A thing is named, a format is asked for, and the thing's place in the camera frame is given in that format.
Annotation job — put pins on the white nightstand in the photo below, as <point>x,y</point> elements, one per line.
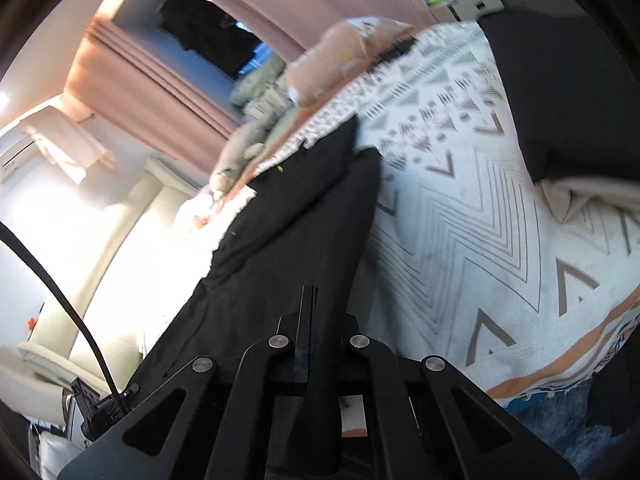
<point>470,7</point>

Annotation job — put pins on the small orange object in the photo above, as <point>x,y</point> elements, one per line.
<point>32,324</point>

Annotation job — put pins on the dark clothes pile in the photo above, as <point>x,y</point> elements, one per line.
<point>565,85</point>

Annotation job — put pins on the dark hanging coat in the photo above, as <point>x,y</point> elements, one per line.
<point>210,30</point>

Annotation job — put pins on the black jacket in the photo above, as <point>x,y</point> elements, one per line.
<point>300,220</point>

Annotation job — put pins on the cream padded headboard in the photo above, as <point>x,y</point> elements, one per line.
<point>125,260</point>

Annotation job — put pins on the blue shaggy rug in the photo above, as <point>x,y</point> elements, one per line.
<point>550,430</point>

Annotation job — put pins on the beige plush pillow toy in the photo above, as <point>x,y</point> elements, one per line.
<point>325,65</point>

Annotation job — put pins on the beige cloth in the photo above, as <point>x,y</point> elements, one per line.
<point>590,190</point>

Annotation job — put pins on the white air conditioner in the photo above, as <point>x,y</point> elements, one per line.
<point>15,160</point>

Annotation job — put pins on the grey plush toy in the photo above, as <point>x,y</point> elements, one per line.
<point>240,145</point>

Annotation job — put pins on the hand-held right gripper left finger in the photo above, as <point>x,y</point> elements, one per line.
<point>300,355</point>

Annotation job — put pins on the white patterned blanket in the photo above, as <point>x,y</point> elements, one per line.
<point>475,235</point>

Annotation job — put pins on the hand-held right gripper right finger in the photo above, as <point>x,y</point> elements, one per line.
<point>370,360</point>

